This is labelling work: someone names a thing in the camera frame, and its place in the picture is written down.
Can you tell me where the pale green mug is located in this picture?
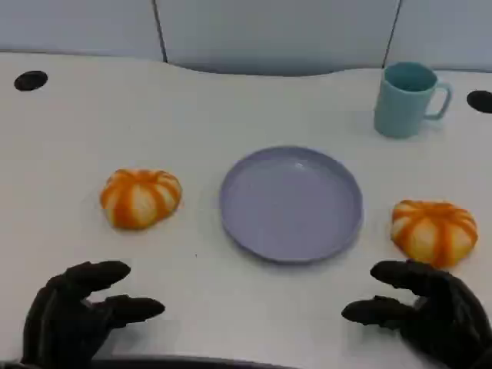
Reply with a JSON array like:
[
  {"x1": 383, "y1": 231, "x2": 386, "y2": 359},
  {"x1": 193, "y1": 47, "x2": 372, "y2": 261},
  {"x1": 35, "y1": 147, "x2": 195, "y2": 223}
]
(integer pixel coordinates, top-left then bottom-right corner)
[{"x1": 374, "y1": 61, "x2": 454, "y2": 139}]

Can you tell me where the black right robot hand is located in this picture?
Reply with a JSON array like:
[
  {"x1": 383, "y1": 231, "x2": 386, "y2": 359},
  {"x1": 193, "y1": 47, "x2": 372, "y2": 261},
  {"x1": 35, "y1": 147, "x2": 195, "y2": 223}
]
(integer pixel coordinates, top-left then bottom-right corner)
[{"x1": 341, "y1": 259, "x2": 492, "y2": 369}]

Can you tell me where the lilac plate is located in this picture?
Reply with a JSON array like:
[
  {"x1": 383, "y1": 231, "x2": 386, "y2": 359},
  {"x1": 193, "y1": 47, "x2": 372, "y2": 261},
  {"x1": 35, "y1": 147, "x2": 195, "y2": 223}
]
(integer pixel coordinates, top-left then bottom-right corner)
[{"x1": 218, "y1": 145, "x2": 364, "y2": 266}]

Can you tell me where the grey-blue partition panel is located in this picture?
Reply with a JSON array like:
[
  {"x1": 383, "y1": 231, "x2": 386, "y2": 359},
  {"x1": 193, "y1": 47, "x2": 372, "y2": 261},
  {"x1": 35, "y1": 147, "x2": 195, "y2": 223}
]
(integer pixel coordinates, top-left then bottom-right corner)
[
  {"x1": 384, "y1": 0, "x2": 492, "y2": 73},
  {"x1": 0, "y1": 0, "x2": 168, "y2": 65},
  {"x1": 153, "y1": 0, "x2": 401, "y2": 77}
]

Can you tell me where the black table cable grommet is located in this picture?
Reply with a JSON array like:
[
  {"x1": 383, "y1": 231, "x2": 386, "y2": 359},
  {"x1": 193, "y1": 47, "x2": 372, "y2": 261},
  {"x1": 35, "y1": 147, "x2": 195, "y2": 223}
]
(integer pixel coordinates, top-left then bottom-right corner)
[
  {"x1": 466, "y1": 90, "x2": 492, "y2": 114},
  {"x1": 13, "y1": 70, "x2": 49, "y2": 92}
]

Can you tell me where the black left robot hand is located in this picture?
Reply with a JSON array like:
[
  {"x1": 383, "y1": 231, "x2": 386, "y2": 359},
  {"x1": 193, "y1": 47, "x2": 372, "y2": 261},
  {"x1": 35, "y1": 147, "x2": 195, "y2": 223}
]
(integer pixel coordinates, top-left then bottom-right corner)
[{"x1": 21, "y1": 260, "x2": 166, "y2": 366}]

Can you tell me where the orange and white bread roll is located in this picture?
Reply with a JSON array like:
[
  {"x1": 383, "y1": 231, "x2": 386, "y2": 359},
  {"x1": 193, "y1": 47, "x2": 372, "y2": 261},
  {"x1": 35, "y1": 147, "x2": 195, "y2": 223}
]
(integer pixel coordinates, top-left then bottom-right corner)
[
  {"x1": 390, "y1": 198, "x2": 479, "y2": 269},
  {"x1": 99, "y1": 168, "x2": 183, "y2": 231}
]

